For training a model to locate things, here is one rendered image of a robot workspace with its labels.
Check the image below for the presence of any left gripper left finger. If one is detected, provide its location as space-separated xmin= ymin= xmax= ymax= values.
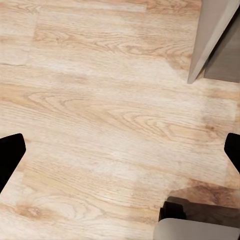
xmin=0 ymin=133 xmax=26 ymax=193

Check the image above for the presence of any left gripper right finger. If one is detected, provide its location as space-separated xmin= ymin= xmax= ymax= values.
xmin=224 ymin=132 xmax=240 ymax=173

